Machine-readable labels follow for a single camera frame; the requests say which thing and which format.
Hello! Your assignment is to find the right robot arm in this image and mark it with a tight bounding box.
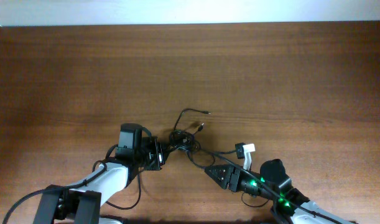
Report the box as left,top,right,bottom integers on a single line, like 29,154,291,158
205,159,349,224

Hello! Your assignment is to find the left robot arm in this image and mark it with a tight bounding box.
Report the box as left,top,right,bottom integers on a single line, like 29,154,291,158
34,123,169,224

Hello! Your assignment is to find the black cable white plug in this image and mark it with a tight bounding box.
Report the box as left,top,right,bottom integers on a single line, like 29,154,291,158
165,123,216,169

